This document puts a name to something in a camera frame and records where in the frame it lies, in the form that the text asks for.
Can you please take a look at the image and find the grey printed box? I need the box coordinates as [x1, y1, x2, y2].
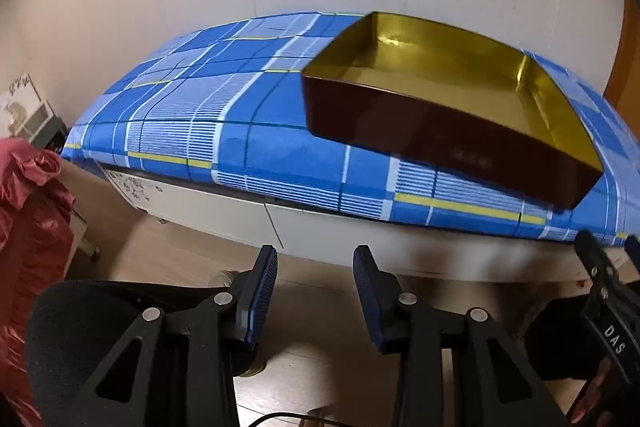
[0, 72, 68, 152]

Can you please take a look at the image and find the blue plaid blanket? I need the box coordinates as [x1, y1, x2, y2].
[62, 11, 640, 248]

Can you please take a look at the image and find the orange wooden post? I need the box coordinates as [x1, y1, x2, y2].
[602, 0, 640, 118]

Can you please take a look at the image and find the white bed base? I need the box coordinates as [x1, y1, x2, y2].
[95, 159, 640, 293]

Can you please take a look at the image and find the black cable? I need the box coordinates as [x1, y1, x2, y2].
[240, 411, 346, 427]

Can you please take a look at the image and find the red plastic bag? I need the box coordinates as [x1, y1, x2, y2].
[0, 137, 76, 427]

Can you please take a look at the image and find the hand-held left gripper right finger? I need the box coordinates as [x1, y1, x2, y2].
[352, 245, 571, 427]

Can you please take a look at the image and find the brown box with gold lining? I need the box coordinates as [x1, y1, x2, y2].
[301, 11, 605, 210]

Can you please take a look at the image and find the person's right leg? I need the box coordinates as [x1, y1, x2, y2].
[522, 297, 601, 380]

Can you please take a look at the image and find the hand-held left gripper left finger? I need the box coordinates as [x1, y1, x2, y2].
[65, 245, 278, 427]

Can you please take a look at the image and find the black round stool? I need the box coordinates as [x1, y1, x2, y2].
[25, 279, 241, 427]

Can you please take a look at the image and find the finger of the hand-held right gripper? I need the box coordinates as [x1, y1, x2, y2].
[624, 234, 640, 273]
[574, 231, 618, 303]

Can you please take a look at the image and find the person's right hand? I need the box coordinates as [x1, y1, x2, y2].
[574, 356, 624, 426]

